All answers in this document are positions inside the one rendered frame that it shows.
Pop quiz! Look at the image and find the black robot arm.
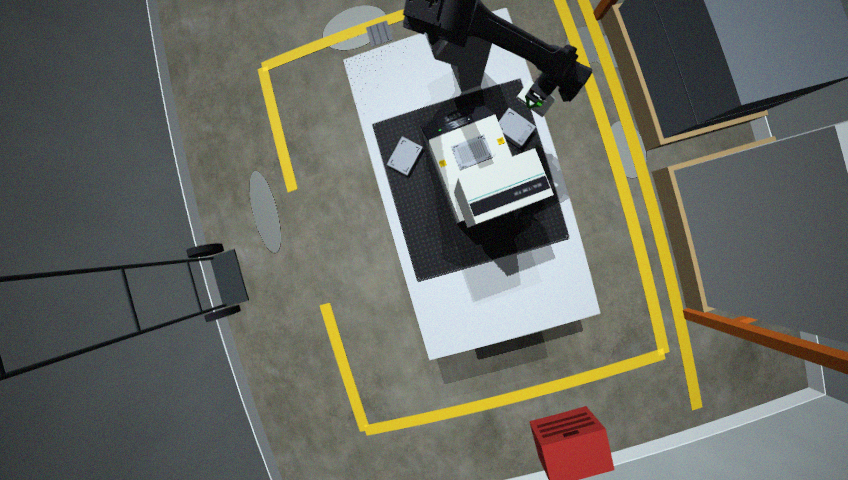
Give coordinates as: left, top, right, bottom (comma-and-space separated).
403, 0, 592, 102

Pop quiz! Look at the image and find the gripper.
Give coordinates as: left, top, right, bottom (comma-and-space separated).
525, 72, 554, 109

